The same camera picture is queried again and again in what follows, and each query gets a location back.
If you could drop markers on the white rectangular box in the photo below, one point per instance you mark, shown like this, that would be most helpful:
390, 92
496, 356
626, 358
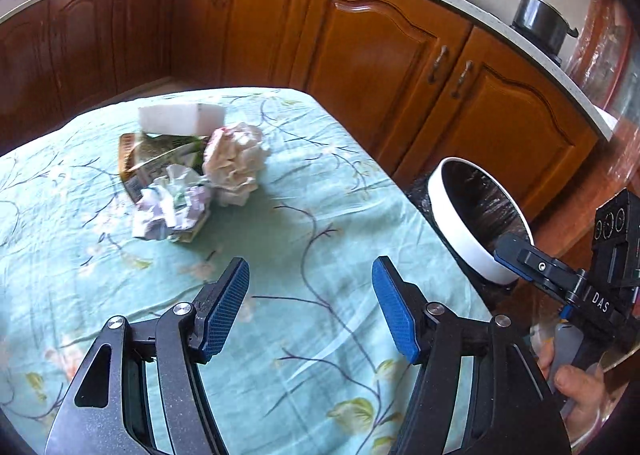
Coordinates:
180, 119

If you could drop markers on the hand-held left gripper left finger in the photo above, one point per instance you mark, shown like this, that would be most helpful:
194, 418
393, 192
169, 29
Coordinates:
225, 310

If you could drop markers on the wooden lower kitchen cabinets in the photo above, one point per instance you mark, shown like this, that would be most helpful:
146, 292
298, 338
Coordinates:
350, 45

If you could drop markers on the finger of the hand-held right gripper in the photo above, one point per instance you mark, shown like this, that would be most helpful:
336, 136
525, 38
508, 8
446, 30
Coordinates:
537, 265

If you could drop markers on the crumpled lavender paper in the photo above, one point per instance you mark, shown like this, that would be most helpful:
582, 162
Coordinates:
170, 205

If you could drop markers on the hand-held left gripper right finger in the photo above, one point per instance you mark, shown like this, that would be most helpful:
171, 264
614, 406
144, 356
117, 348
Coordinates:
395, 310

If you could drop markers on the white kitchen countertop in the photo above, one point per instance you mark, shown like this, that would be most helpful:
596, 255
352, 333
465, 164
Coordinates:
480, 0

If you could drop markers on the flattened green packet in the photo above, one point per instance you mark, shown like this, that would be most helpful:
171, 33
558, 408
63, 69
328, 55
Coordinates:
150, 155

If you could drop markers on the person's right hand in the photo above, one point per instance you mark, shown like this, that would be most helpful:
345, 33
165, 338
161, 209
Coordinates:
582, 395

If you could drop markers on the white bin with black bag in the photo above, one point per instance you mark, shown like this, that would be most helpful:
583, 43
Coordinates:
465, 230

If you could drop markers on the crumpled white paper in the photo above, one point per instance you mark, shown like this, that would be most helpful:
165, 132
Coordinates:
237, 160

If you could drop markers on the green floral tablecloth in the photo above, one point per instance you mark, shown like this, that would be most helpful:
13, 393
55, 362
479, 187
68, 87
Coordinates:
300, 215

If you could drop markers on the steel cooking pot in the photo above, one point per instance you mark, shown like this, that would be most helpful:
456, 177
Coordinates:
542, 20

